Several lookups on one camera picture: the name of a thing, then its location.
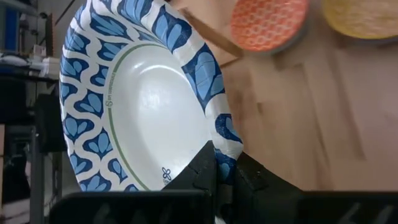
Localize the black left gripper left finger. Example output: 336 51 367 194
161 139 218 192

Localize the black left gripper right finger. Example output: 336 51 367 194
229 152 305 224

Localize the blue leaf pattern paper bowl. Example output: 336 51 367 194
58 0 244 192

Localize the teal star pattern bowl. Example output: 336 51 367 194
229 0 311 56

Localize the blue diamond pattern bowl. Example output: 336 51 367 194
321 0 398 44

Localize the black equipment rack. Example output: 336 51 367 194
0 0 63 224

